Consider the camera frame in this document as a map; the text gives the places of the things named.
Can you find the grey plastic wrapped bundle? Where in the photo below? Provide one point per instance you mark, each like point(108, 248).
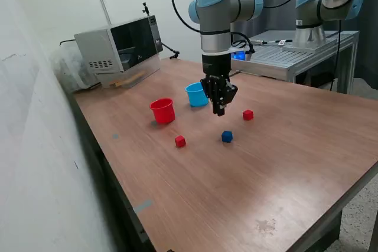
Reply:
point(74, 72)

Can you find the light wooden stick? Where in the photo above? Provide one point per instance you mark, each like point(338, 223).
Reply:
point(130, 79)

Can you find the red plastic cup bin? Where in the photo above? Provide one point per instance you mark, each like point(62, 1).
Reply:
point(162, 114)

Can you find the blue plastic cup bin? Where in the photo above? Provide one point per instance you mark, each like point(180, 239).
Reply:
point(193, 97)

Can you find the aluminium extrusion robot stand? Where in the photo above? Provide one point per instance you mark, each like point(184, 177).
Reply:
point(271, 57)

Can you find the small black camera clamp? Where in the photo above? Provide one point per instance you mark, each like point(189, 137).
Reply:
point(145, 8)

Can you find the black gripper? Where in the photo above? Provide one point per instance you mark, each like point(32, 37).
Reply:
point(216, 64)

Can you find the long grey tape strip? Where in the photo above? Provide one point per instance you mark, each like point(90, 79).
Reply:
point(143, 206)

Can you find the small red cube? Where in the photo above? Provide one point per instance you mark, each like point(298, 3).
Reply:
point(248, 115)
point(180, 142)

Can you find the clear acrylic box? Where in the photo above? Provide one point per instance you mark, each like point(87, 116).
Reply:
point(147, 69)

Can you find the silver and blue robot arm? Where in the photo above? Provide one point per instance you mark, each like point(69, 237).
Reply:
point(215, 13)

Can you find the aluminium robot mounting plate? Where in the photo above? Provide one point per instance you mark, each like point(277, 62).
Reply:
point(319, 47)

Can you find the small blue cube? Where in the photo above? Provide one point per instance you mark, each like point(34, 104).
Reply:
point(227, 137)

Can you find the grey tape square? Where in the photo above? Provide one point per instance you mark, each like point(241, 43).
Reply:
point(115, 136)

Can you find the thin metal rod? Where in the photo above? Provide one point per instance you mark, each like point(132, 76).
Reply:
point(105, 11)

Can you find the silver microwave oven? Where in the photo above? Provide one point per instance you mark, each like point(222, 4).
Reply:
point(100, 48)

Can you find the white warning label tag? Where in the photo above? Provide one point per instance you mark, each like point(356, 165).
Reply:
point(282, 42)

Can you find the wrist camera on white bracket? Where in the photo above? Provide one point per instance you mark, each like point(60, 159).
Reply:
point(239, 55)

